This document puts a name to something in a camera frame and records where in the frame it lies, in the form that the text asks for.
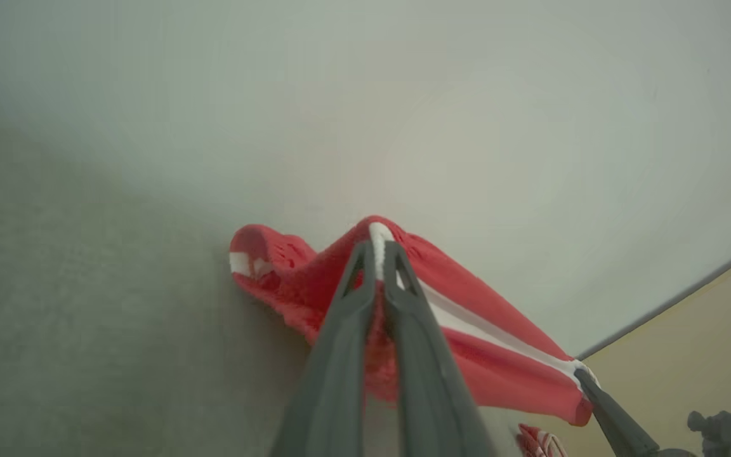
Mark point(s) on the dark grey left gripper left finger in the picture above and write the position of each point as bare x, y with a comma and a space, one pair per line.
334, 368

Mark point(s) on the red printed t-shirt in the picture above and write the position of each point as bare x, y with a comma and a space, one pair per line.
540, 443

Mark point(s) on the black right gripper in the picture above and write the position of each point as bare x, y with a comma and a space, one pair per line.
727, 435

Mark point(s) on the wall baseboard strip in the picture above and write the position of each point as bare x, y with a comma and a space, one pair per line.
676, 295

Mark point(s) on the red shorts with white stripes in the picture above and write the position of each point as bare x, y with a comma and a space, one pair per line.
499, 381

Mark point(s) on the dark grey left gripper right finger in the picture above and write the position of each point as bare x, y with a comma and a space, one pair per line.
429, 381

